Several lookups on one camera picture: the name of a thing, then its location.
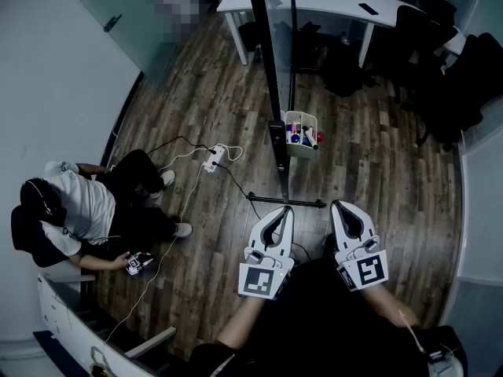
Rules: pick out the bunch of coloured pens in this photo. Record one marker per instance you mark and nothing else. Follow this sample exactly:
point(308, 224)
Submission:
point(294, 136)

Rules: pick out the black backpack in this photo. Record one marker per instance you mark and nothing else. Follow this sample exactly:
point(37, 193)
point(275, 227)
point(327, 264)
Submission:
point(347, 71)

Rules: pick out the person's black clothing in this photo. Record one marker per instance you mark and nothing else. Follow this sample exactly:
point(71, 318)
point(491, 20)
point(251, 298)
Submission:
point(322, 328)

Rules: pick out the black office chair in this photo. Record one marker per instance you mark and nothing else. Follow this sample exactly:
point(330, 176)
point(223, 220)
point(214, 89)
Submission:
point(467, 92)
point(424, 34)

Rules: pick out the white wearable device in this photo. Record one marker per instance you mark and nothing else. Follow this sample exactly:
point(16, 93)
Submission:
point(446, 363)

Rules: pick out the small yellow bag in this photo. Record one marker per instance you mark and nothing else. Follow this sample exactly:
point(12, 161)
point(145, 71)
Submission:
point(98, 363)

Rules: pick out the black phone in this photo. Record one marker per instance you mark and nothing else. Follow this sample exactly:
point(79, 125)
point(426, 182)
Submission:
point(368, 9)

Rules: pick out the curved white desk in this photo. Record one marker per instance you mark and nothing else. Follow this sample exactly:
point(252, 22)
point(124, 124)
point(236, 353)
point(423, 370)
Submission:
point(59, 308)

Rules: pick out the white plastic bin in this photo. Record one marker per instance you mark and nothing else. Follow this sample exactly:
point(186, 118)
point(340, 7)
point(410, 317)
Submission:
point(300, 153)

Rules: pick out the white power strip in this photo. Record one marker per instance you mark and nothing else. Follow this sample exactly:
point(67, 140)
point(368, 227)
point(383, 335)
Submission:
point(215, 158)

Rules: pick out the glass whiteboard with black frame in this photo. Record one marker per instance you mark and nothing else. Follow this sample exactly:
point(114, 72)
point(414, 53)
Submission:
point(271, 73)

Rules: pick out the small red ball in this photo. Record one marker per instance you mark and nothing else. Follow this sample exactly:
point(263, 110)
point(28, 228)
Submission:
point(320, 137)

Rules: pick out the dark blue panel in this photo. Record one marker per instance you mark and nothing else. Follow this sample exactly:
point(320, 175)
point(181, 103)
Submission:
point(55, 356)

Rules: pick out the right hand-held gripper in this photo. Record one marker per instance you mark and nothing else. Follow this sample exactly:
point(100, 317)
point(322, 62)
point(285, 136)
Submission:
point(369, 271)

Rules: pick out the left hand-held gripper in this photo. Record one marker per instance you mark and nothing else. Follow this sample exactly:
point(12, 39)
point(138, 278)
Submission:
point(257, 283)

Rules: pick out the person's right forearm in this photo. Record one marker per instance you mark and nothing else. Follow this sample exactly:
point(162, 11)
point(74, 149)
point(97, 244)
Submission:
point(389, 304)

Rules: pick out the person's left forearm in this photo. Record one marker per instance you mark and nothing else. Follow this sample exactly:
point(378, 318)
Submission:
point(241, 320)

